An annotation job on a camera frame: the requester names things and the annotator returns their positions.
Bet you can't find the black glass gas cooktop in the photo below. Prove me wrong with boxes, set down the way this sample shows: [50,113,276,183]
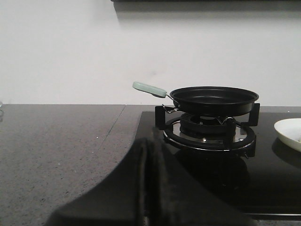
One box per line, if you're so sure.
[135,112,301,220]

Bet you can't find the dark range hood edge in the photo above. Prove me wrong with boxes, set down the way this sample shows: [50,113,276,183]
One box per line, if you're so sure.
[111,0,301,4]

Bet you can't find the black frying pan green handle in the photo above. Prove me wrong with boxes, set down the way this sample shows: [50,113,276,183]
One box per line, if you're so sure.
[132,81,259,117]

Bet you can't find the black round gas burner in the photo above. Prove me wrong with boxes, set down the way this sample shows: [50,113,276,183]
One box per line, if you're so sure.
[180,113,229,135]

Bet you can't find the black pan support grate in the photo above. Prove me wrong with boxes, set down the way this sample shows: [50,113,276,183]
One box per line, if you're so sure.
[155,103,260,154]

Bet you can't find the white ceramic plate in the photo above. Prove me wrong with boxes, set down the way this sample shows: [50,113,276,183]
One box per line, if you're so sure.
[274,118,301,152]

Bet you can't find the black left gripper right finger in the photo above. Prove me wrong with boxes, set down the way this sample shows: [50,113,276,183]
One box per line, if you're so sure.
[148,128,256,226]

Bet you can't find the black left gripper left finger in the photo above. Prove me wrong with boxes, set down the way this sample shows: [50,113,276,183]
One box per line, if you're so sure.
[45,138,151,226]

